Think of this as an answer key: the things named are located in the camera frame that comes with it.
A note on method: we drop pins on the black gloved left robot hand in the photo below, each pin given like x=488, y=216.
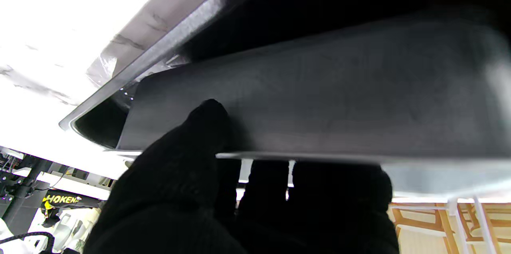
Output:
x=171, y=190

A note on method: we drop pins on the printed room scene backdrop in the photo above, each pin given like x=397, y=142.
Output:
x=423, y=230

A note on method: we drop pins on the wooden shelf with metal legs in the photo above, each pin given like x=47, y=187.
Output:
x=481, y=222

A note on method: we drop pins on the large black patterned baking tray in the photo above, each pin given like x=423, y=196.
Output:
x=319, y=2

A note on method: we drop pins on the black sign with yellow lettering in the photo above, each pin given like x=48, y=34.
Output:
x=64, y=199

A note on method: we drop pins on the silver rectangular baking tin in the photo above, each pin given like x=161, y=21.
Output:
x=339, y=98

